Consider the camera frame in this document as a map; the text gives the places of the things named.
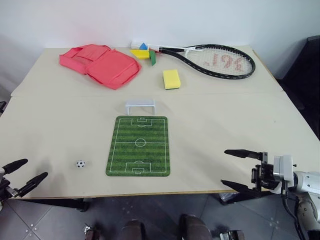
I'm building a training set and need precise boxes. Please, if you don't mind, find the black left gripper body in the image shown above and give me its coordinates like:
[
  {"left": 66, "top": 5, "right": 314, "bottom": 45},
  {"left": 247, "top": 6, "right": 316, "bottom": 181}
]
[{"left": 0, "top": 175, "right": 20, "bottom": 201}]

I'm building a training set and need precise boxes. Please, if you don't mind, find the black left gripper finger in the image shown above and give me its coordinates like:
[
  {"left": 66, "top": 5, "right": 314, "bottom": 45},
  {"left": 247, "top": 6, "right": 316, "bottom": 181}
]
[
  {"left": 0, "top": 158, "right": 29, "bottom": 175},
  {"left": 17, "top": 171, "right": 49, "bottom": 198}
]

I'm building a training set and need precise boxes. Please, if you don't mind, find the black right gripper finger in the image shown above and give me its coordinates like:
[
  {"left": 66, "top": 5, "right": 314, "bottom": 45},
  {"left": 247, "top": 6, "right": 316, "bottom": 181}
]
[
  {"left": 224, "top": 149, "right": 262, "bottom": 161},
  {"left": 220, "top": 179, "right": 274, "bottom": 198}
]

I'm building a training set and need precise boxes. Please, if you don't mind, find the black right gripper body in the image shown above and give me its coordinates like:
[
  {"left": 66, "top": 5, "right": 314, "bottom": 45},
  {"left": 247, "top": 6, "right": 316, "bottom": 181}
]
[{"left": 250, "top": 151, "right": 281, "bottom": 193}]

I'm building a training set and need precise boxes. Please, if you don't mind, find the green football field mat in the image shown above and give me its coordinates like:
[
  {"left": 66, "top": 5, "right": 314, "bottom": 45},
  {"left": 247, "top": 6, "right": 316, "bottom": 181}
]
[{"left": 105, "top": 115, "right": 172, "bottom": 178}]

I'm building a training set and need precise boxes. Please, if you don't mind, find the dark metallic floor object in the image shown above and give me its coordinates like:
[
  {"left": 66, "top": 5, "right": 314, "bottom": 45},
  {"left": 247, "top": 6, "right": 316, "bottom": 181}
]
[{"left": 212, "top": 229, "right": 247, "bottom": 240}]

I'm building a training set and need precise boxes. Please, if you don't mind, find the dark rounded shape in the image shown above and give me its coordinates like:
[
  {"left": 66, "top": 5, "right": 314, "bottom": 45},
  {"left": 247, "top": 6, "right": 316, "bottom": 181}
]
[
  {"left": 120, "top": 219, "right": 147, "bottom": 240},
  {"left": 178, "top": 213, "right": 213, "bottom": 240}
]

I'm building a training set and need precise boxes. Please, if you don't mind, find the small metallic floor object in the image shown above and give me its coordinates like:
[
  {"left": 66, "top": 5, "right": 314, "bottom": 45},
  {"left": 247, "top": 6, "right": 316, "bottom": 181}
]
[{"left": 83, "top": 223, "right": 101, "bottom": 240}]

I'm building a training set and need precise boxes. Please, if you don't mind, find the black furniture beside table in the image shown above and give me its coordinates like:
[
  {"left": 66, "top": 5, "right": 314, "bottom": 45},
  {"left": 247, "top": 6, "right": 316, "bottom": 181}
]
[{"left": 274, "top": 35, "right": 320, "bottom": 142}]

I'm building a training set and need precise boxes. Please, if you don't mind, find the black white tennis racket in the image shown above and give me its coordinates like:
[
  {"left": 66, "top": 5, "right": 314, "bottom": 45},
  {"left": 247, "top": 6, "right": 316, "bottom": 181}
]
[{"left": 129, "top": 39, "right": 257, "bottom": 81}]

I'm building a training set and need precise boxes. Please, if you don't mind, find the yellow sponge with green base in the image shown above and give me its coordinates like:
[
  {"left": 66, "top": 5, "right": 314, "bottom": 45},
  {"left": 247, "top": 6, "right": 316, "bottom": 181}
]
[{"left": 162, "top": 69, "right": 182, "bottom": 91}]

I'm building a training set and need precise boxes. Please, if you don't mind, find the white miniature goal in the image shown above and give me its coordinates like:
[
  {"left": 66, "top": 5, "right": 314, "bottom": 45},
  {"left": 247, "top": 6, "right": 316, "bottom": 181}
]
[{"left": 124, "top": 99, "right": 157, "bottom": 116}]

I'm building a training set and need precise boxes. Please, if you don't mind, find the pink fabric bag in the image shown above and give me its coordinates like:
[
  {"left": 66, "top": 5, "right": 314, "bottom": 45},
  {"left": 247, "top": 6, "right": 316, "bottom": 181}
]
[{"left": 59, "top": 43, "right": 143, "bottom": 91}]

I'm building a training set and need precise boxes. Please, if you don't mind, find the yellow triangular block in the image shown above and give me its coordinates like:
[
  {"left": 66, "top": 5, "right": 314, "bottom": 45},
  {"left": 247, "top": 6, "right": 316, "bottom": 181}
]
[{"left": 129, "top": 48, "right": 151, "bottom": 61}]

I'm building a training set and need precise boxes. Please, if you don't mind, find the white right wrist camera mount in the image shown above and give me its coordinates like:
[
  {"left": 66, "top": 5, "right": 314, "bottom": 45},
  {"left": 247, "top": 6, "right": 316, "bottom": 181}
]
[{"left": 272, "top": 154, "right": 295, "bottom": 187}]

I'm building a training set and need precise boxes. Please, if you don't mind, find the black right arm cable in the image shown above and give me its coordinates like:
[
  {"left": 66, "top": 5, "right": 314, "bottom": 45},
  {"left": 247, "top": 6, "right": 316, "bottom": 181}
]
[{"left": 281, "top": 181, "right": 310, "bottom": 240}]

